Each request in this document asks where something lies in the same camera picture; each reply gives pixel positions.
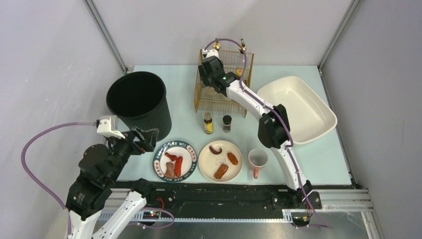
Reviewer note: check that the clear glass oil bottle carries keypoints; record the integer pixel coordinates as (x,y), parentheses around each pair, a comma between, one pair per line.
(217,45)

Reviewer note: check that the black plastic trash bin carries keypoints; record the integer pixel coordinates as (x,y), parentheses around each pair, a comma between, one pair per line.
(139,100)

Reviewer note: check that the red sausage on plate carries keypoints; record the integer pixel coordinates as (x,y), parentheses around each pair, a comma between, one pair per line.
(178,166)

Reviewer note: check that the brown meat piece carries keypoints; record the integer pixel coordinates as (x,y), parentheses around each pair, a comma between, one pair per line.
(170,170)

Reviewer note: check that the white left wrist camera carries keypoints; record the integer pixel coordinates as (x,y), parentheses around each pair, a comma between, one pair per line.
(107,127)

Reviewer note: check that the small red food piece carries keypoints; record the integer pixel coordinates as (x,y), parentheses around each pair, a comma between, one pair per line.
(171,157)

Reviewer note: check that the yellow wire basket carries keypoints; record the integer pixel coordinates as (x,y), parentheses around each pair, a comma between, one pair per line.
(205,98)

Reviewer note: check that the orange fried food piece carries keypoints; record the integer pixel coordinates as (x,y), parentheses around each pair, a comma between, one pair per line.
(232,158)

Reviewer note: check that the small black lid spice jar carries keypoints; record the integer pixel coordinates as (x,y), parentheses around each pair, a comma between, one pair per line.
(227,120)

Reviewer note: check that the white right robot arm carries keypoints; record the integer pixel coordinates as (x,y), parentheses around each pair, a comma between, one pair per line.
(274,127)

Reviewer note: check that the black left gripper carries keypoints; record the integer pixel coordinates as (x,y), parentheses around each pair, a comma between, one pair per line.
(137,143)

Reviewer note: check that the cream plate with bear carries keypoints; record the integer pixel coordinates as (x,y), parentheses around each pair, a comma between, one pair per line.
(209,163)

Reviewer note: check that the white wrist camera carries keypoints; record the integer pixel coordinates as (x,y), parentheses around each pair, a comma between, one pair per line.
(210,53)
(107,127)

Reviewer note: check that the small yellow label bottle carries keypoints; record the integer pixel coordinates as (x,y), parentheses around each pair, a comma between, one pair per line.
(208,124)

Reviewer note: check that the brown sausage piece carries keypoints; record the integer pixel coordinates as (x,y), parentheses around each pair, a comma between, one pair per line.
(223,168)

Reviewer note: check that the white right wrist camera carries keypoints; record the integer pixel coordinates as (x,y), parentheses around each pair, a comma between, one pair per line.
(210,53)

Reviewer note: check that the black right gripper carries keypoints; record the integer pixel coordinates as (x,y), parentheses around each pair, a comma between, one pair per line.
(208,65)

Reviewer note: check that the pink ceramic mug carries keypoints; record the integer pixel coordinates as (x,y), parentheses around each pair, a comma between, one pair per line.
(257,159)

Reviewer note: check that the green rimmed printed plate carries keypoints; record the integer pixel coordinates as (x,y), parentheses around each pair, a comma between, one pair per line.
(178,148)

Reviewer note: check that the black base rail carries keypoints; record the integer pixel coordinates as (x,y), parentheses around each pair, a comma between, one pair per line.
(226,201)

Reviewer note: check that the oil bottle with brown liquid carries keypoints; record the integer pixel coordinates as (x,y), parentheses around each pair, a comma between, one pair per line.
(242,48)

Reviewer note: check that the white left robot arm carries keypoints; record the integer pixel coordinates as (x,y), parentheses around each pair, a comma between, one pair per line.
(100,168)

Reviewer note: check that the purple octopus tentacle piece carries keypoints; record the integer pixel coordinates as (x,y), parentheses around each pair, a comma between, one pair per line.
(215,151)

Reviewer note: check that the white plastic basin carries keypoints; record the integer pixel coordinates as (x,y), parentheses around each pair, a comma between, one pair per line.
(310,118)

